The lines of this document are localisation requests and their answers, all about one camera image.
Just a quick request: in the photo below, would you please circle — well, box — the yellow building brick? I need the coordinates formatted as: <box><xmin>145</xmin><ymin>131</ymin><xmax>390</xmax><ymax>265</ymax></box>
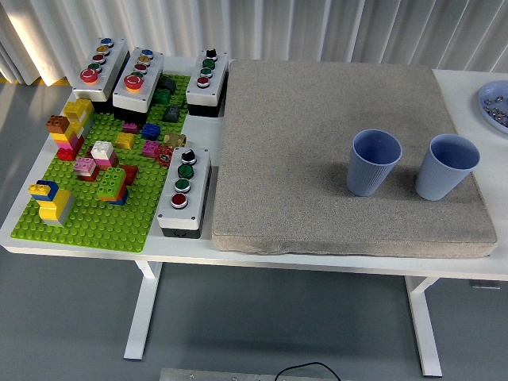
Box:
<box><xmin>115</xmin><ymin>132</ymin><xmax>137</xmax><ymax>150</ymax></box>

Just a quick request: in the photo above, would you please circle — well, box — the green orange blue brick stack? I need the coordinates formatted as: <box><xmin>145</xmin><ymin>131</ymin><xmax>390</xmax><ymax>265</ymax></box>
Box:
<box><xmin>97</xmin><ymin>166</ymin><xmax>130</xmax><ymax>206</ymax></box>

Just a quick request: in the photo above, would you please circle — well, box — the black cable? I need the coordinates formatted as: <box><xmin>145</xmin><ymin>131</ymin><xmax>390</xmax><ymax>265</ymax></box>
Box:
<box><xmin>275</xmin><ymin>361</ymin><xmax>342</xmax><ymax>381</ymax></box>

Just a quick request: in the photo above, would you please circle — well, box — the brown yellow red brick tower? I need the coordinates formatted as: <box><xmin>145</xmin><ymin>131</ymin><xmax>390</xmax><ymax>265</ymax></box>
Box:
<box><xmin>45</xmin><ymin>114</ymin><xmax>87</xmax><ymax>162</ymax></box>

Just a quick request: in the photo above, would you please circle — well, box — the grey-brown fabric mat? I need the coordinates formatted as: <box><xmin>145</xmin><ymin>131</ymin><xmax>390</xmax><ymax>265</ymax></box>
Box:
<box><xmin>211</xmin><ymin>59</ymin><xmax>498</xmax><ymax>259</ymax></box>

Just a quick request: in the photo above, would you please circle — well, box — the red valve handwheel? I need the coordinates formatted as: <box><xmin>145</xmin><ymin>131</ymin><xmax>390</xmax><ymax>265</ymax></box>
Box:
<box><xmin>154</xmin><ymin>145</ymin><xmax>174</xmax><ymax>166</ymax></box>

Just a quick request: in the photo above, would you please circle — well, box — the blue plate with metal nuts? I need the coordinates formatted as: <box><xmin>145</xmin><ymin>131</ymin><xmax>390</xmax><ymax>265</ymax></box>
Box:
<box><xmin>477</xmin><ymin>80</ymin><xmax>508</xmax><ymax>136</ymax></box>

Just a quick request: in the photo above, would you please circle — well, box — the dark grey curved part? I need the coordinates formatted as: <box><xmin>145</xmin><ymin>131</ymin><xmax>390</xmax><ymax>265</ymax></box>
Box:
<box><xmin>157</xmin><ymin>76</ymin><xmax>178</xmax><ymax>95</ymax></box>

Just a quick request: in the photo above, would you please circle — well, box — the pink white red brick stack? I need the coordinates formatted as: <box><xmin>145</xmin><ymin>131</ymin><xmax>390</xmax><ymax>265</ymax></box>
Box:
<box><xmin>73</xmin><ymin>156</ymin><xmax>100</xmax><ymax>183</ymax></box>

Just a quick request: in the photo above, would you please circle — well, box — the red building brick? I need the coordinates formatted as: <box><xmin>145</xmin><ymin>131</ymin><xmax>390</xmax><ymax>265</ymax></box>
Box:
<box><xmin>118</xmin><ymin>164</ymin><xmax>139</xmax><ymax>187</ymax></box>

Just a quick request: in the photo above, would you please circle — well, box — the yellow white brick stack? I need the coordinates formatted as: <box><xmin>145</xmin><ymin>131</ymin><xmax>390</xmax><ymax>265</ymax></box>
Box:
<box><xmin>63</xmin><ymin>98</ymin><xmax>95</xmax><ymax>138</ymax></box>

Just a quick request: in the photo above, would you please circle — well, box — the four-button white control box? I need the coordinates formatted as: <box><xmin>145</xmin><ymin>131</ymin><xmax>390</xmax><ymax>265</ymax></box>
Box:
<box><xmin>185</xmin><ymin>48</ymin><xmax>229</xmax><ymax>118</ymax></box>
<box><xmin>156</xmin><ymin>146</ymin><xmax>213</xmax><ymax>240</ymax></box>

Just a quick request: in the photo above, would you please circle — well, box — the blue ribbed plastic cup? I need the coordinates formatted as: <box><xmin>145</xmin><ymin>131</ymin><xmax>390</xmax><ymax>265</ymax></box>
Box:
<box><xmin>414</xmin><ymin>133</ymin><xmax>481</xmax><ymax>202</ymax></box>
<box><xmin>346</xmin><ymin>129</ymin><xmax>403</xmax><ymax>198</ymax></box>

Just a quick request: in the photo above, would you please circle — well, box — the white table leg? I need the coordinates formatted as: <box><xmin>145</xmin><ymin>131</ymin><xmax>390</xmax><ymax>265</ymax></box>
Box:
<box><xmin>404</xmin><ymin>276</ymin><xmax>444</xmax><ymax>378</ymax></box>
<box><xmin>123</xmin><ymin>260</ymin><xmax>163</xmax><ymax>361</ymax></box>

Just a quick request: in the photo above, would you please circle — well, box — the five-button white control box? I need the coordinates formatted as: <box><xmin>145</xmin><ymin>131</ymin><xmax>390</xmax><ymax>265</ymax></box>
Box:
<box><xmin>71</xmin><ymin>37</ymin><xmax>131</xmax><ymax>115</ymax></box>
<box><xmin>112</xmin><ymin>47</ymin><xmax>165</xmax><ymax>124</ymax></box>

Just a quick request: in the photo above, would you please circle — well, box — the green studded building baseplate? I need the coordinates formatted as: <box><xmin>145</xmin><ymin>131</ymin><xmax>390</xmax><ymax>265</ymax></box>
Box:
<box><xmin>10</xmin><ymin>73</ymin><xmax>191</xmax><ymax>254</ymax></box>

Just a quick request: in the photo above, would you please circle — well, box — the white pleated curtain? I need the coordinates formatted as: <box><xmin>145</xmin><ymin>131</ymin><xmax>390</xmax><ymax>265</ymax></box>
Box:
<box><xmin>0</xmin><ymin>0</ymin><xmax>508</xmax><ymax>87</ymax></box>

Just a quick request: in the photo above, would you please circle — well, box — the blue yellow grey brick stack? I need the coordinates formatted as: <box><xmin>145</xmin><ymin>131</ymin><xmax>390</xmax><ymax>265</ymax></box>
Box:
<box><xmin>27</xmin><ymin>179</ymin><xmax>76</xmax><ymax>227</ymax></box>

